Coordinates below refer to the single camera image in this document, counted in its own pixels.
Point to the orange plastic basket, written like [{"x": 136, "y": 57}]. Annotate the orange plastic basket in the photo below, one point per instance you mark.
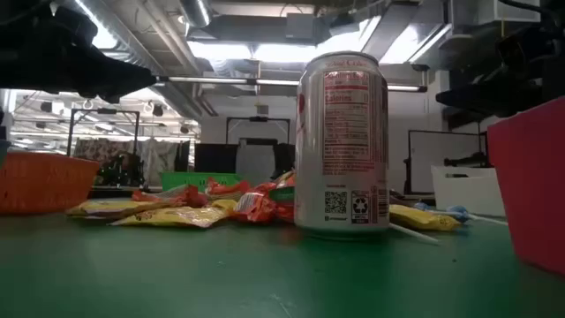
[{"x": 44, "y": 185}]

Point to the red plastic tray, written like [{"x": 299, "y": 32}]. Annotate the red plastic tray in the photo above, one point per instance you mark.
[{"x": 534, "y": 185}]

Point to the silver ventilation duct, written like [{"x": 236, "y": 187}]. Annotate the silver ventilation duct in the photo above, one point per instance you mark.
[{"x": 196, "y": 13}]

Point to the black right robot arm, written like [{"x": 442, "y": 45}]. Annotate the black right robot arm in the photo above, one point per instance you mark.
[{"x": 556, "y": 48}]

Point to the black workstation equipment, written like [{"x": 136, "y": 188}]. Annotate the black workstation equipment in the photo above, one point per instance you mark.
[{"x": 119, "y": 172}]

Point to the patterned hanging fabric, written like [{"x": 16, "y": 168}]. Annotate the patterned hanging fabric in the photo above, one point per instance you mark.
[{"x": 154, "y": 159}]

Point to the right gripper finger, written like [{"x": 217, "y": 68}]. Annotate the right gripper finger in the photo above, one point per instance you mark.
[{"x": 494, "y": 99}]

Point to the yellow candy packet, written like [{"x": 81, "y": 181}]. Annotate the yellow candy packet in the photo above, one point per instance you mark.
[
  {"x": 225, "y": 204},
  {"x": 110, "y": 207},
  {"x": 419, "y": 217},
  {"x": 176, "y": 216}
]

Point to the teal plastic bin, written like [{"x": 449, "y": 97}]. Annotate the teal plastic bin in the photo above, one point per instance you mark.
[{"x": 3, "y": 152}]

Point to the long light tube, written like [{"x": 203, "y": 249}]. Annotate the long light tube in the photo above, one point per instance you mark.
[{"x": 220, "y": 80}]

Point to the black panel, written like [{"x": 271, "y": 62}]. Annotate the black panel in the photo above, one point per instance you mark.
[{"x": 216, "y": 156}]

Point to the black metal frame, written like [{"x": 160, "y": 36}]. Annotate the black metal frame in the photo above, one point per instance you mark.
[
  {"x": 70, "y": 132},
  {"x": 258, "y": 118}
]

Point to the silver soda can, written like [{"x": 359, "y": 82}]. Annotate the silver soda can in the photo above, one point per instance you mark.
[{"x": 342, "y": 146}]

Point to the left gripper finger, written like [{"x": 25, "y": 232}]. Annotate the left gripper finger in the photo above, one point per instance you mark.
[{"x": 139, "y": 79}]

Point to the white lollipop stick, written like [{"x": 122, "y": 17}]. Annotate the white lollipop stick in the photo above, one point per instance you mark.
[{"x": 421, "y": 206}]

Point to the grey panel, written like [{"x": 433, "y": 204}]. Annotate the grey panel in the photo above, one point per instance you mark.
[{"x": 256, "y": 161}]

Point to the white plastic bin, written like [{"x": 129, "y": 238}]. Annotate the white plastic bin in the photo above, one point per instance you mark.
[{"x": 468, "y": 194}]

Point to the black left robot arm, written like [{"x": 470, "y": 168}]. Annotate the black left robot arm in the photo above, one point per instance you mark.
[{"x": 31, "y": 57}]

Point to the green plastic basket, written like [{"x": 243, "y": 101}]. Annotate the green plastic basket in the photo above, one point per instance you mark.
[{"x": 190, "y": 180}]

